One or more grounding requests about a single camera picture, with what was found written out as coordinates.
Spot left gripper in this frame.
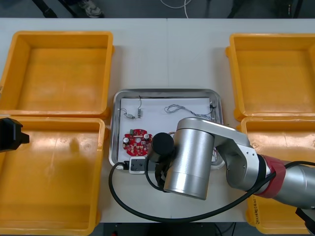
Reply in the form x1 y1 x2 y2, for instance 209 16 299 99
0 118 31 153

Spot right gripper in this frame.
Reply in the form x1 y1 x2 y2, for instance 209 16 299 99
154 160 173 188

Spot small metal solenoid with cable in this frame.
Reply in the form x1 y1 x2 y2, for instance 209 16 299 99
136 95 144 119
118 108 137 121

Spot blue-white twisted wire harness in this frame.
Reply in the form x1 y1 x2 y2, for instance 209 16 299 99
163 99 218 121

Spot round red circuit board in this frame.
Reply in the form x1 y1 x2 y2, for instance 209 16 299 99
122 127 154 158

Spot yellow-orange plastic bin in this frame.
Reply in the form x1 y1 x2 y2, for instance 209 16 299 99
225 33 315 121
0 30 115 119
0 116 110 236

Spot steel tray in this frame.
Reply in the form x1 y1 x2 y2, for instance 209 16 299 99
108 88 227 171

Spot yellow-orange bin with handwriting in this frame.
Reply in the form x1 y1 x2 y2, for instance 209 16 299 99
235 116 315 236

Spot black stand leg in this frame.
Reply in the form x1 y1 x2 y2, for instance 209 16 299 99
61 0 76 17

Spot person's foot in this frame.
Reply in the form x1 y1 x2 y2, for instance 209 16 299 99
78 0 105 19

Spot black cables under table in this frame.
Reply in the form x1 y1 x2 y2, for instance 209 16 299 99
213 222 237 236

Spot white cable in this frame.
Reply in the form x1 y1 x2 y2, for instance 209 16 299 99
159 0 190 19

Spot black equipment frame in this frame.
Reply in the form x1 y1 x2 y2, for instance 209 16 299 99
226 0 304 19

